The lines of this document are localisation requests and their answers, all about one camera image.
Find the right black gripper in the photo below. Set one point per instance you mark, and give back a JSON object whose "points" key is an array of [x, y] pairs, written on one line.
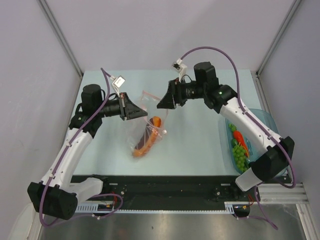
{"points": [[173, 96]]}

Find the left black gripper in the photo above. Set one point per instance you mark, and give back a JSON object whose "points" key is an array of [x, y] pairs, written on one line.
{"points": [[128, 110]]}

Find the clear zip top bag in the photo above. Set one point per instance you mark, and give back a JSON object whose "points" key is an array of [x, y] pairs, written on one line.
{"points": [[135, 128]]}

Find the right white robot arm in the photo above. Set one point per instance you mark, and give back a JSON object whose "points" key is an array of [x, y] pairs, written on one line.
{"points": [[275, 151]]}

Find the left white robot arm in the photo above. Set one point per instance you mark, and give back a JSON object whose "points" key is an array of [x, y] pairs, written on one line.
{"points": [[54, 195]]}

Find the red toy carrot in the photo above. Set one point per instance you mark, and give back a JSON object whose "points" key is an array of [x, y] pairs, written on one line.
{"points": [[238, 140]]}

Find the green toy grapes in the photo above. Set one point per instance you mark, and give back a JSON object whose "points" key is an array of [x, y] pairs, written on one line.
{"points": [[240, 156]]}

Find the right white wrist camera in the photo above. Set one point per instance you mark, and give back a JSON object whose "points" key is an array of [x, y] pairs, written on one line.
{"points": [[180, 68]]}

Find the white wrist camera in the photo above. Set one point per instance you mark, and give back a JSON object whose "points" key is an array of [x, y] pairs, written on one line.
{"points": [[180, 68], [117, 82]]}

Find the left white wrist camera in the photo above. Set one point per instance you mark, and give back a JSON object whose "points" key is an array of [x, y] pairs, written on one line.
{"points": [[117, 82]]}

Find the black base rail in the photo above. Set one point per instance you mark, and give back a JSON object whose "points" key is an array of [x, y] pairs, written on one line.
{"points": [[174, 193]]}

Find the white slotted cable duct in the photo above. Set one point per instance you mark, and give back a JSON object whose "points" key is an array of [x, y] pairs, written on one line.
{"points": [[92, 208]]}

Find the aluminium frame profile right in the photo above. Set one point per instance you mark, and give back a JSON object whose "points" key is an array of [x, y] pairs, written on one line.
{"points": [[274, 194]]}

